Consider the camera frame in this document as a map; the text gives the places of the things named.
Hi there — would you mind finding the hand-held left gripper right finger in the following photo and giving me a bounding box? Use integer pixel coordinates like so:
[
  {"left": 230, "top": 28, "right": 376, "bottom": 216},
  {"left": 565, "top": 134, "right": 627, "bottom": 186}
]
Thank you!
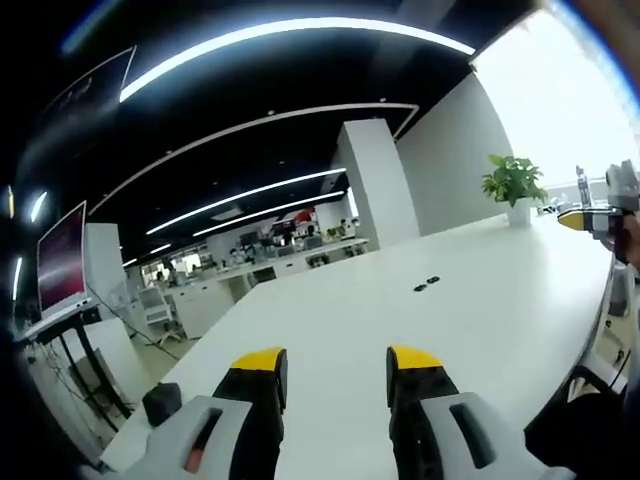
[{"left": 385, "top": 344, "right": 576, "bottom": 480}]

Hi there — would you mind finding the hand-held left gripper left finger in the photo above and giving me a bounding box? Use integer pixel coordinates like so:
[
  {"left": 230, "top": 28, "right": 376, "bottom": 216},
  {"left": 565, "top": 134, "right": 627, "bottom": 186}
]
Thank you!
[{"left": 99, "top": 346, "right": 289, "bottom": 480}]

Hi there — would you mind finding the small black box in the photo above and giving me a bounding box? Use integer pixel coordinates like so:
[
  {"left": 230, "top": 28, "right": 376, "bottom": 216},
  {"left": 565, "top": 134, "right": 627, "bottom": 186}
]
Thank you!
[{"left": 141, "top": 381, "right": 182, "bottom": 428}]

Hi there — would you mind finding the grey office chair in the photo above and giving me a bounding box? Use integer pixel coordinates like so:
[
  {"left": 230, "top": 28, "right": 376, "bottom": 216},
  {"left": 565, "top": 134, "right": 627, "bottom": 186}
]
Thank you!
[{"left": 606, "top": 263, "right": 632, "bottom": 318}]

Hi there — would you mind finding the green plant in white pot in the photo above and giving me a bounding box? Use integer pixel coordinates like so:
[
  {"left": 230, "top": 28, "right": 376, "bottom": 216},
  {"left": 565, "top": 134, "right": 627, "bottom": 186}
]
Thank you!
[{"left": 481, "top": 153, "right": 550, "bottom": 227}]

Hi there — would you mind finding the white office chair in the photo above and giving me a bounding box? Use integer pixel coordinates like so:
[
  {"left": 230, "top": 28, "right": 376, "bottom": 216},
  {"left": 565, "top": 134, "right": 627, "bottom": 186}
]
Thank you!
[{"left": 137, "top": 286, "right": 185, "bottom": 347}]

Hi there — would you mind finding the black office chair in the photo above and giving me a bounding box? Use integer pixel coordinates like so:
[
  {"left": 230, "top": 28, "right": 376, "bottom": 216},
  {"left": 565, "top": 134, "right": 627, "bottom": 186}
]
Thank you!
[{"left": 522, "top": 364, "right": 640, "bottom": 480}]

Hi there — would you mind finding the black monitor stand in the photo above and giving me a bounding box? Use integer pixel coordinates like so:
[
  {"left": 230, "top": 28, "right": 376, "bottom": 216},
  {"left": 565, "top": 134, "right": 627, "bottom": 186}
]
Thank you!
[{"left": 47, "top": 319, "right": 134, "bottom": 434}]

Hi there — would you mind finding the straight ceiling light strip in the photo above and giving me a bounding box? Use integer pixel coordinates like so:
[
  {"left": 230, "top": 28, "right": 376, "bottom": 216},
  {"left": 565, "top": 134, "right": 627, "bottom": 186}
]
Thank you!
[
  {"left": 146, "top": 167, "right": 348, "bottom": 236},
  {"left": 191, "top": 189, "right": 347, "bottom": 238}
]

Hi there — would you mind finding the white-framed monitor screen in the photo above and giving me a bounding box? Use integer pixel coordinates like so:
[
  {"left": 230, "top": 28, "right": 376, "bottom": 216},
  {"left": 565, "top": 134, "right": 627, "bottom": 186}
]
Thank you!
[{"left": 36, "top": 199, "right": 95, "bottom": 321}]

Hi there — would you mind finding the curved ceiling light strip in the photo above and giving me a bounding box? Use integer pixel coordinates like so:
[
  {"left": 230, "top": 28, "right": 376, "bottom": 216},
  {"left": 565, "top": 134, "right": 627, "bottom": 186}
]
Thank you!
[{"left": 118, "top": 16, "right": 477, "bottom": 104}]

